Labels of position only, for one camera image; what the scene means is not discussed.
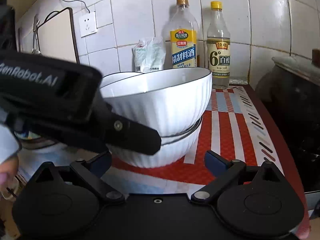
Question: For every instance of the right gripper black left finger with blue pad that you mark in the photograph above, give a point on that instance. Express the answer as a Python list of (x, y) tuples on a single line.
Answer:
[(90, 173)]

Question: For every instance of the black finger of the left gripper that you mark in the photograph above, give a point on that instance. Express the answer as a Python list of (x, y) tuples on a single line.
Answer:
[(127, 134)]

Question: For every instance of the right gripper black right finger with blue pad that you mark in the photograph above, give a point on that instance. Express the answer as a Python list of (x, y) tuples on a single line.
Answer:
[(225, 173)]

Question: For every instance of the white ribbed bowl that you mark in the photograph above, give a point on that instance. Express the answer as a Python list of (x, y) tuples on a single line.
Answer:
[(171, 151), (117, 77), (169, 101)]

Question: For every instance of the blue egg plate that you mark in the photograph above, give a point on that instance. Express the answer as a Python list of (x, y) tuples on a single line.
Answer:
[(32, 141)]

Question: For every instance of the person's hand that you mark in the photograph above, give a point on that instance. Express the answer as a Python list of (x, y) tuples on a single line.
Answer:
[(9, 170)]

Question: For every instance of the striped red white table mat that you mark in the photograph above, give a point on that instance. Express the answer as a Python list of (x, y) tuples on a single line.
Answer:
[(265, 202)]

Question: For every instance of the metal ladle hanging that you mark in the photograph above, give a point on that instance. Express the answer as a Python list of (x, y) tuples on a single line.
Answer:
[(36, 23)]

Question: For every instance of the white cutting board black rim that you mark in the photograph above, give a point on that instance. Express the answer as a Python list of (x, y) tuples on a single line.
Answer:
[(56, 37)]

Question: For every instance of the white plastic salt bag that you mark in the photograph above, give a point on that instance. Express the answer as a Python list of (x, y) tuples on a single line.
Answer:
[(149, 55)]

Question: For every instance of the black wok with glass lid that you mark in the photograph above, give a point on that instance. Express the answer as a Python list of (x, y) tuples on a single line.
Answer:
[(290, 92)]

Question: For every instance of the cooking wine bottle yellow label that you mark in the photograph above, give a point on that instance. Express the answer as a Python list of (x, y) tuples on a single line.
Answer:
[(183, 29)]

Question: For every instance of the white vinegar bottle yellow cap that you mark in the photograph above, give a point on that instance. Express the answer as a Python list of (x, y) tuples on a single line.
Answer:
[(218, 47)]

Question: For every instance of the white wall socket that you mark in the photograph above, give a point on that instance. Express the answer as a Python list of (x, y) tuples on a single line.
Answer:
[(88, 24)]

